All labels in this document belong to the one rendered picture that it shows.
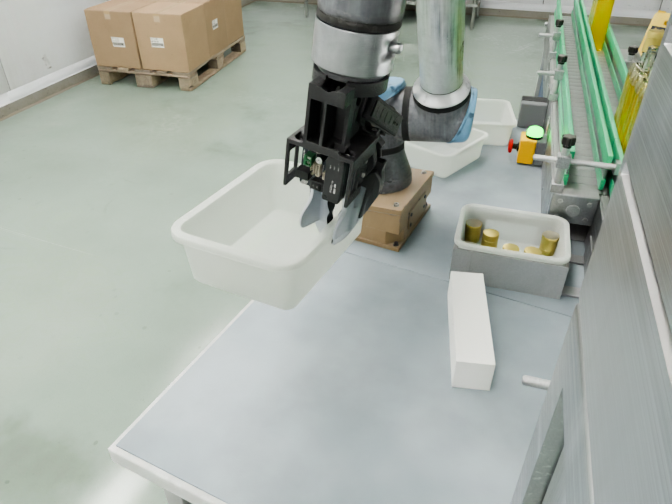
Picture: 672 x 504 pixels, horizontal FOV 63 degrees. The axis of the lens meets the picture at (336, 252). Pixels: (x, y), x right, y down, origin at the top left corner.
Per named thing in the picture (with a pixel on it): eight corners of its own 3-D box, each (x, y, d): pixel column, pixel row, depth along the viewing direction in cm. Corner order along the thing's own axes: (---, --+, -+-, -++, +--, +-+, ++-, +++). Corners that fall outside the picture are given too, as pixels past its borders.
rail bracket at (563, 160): (610, 201, 115) (628, 145, 107) (526, 189, 119) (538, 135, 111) (609, 194, 117) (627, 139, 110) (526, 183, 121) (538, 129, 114)
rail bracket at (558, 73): (557, 103, 164) (568, 57, 156) (531, 100, 166) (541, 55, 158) (557, 98, 167) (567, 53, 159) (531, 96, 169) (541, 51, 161)
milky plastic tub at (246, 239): (172, 291, 67) (158, 230, 62) (272, 208, 83) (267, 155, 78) (297, 335, 60) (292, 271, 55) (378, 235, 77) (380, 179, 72)
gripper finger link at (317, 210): (285, 251, 62) (293, 183, 57) (309, 226, 67) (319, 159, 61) (310, 262, 62) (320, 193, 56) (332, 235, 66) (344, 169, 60)
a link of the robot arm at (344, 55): (338, 1, 52) (419, 22, 50) (332, 49, 55) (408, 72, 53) (300, 18, 46) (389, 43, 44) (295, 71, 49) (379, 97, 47)
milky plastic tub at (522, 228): (561, 298, 109) (572, 263, 104) (447, 277, 115) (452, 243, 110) (559, 250, 123) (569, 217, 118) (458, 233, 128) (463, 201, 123)
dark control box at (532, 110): (541, 131, 178) (547, 105, 174) (516, 128, 180) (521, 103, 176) (542, 121, 185) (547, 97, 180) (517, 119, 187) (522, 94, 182)
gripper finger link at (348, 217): (313, 264, 62) (321, 194, 56) (336, 237, 66) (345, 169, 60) (339, 273, 61) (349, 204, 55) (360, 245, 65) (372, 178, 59)
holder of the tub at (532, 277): (589, 304, 108) (600, 273, 104) (448, 279, 115) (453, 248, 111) (584, 256, 122) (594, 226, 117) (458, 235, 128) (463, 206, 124)
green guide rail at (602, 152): (603, 190, 118) (613, 156, 114) (598, 189, 119) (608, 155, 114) (573, 15, 255) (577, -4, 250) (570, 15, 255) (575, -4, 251)
